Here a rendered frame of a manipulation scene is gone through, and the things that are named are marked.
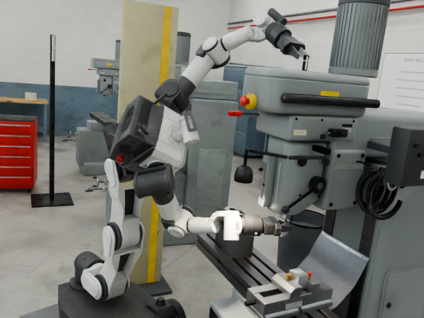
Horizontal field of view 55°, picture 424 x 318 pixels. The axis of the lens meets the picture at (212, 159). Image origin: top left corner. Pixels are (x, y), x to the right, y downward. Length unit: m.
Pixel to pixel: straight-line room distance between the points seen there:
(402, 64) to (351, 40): 5.13
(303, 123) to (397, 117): 0.51
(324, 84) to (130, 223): 1.13
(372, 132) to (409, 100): 4.91
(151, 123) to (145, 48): 1.55
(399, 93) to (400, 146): 5.26
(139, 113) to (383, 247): 1.19
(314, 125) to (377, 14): 0.50
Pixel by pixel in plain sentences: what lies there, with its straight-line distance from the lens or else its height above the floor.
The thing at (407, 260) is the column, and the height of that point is 1.10.
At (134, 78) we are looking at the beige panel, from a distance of 3.15.
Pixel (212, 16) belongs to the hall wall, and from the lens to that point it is 11.44.
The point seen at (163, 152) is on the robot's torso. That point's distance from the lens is 1.66.
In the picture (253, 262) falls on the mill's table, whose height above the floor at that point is 0.96.
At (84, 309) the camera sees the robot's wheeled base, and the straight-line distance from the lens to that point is 2.39.
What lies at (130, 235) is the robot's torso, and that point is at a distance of 2.08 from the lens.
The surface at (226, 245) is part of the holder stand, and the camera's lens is 2.10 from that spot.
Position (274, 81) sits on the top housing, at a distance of 1.47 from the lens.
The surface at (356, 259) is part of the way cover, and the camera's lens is 2.00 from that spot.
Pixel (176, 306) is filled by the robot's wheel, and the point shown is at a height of 0.59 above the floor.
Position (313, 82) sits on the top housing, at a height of 1.85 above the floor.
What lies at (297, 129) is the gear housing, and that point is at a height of 1.68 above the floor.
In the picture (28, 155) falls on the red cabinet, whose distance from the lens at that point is 5.94.
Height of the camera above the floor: 1.86
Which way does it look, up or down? 12 degrees down
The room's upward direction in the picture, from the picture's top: 5 degrees clockwise
